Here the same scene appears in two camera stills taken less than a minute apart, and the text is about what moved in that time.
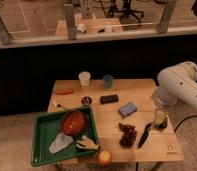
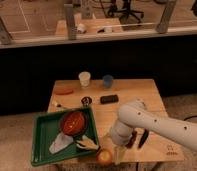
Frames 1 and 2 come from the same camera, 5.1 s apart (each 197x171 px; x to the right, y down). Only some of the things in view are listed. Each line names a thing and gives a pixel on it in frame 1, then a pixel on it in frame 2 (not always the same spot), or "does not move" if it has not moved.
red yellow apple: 104,157 does not move
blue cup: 107,80 does not move
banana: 87,143 does not move
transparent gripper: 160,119 → 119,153
